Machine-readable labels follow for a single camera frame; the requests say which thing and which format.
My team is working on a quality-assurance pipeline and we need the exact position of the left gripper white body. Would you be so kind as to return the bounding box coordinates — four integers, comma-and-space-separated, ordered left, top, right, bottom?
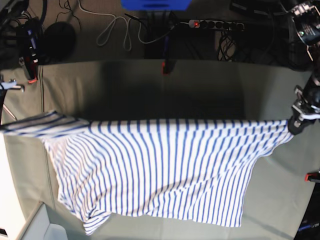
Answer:
291, 85, 320, 123

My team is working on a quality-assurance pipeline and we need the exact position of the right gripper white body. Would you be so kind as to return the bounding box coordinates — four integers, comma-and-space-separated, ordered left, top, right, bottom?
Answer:
0, 80, 25, 92

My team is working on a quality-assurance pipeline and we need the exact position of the blue white striped t-shirt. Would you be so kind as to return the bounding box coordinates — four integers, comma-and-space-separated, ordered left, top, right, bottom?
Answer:
0, 111, 293, 235

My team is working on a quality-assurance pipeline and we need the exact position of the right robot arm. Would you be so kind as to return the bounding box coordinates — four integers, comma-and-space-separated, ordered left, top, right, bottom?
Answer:
0, 0, 48, 85

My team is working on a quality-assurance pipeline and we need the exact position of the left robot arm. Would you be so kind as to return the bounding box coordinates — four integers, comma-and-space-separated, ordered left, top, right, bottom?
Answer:
281, 0, 320, 136

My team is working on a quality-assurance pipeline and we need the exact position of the red black left clamp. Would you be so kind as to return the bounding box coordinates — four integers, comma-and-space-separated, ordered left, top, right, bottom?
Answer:
19, 46, 39, 84

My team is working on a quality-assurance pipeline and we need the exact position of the red black clamp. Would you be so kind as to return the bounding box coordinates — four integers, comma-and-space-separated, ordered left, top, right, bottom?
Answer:
161, 60, 172, 76
304, 171, 320, 184
19, 46, 39, 84

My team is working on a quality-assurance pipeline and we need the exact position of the red black right clamp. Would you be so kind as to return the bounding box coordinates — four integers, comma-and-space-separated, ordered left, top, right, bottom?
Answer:
304, 171, 320, 184

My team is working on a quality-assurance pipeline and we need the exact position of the black round stand base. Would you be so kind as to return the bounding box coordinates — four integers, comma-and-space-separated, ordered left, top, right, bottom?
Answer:
42, 21, 77, 61

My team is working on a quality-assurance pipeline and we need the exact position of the black power strip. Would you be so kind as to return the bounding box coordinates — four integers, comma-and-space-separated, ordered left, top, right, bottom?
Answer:
188, 19, 246, 32

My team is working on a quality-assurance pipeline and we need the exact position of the light grey plastic bin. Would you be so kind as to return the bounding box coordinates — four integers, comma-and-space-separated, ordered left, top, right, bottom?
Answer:
16, 201, 68, 240

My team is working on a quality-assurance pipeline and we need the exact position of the blue plastic box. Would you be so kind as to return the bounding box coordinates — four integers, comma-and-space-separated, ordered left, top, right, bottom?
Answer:
121, 0, 192, 11

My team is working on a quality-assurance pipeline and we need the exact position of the red black centre clamp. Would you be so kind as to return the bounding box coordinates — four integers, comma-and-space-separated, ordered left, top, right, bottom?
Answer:
161, 60, 172, 76

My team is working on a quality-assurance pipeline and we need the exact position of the white looped cable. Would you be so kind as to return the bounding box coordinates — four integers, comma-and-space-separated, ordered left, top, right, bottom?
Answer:
78, 0, 141, 52

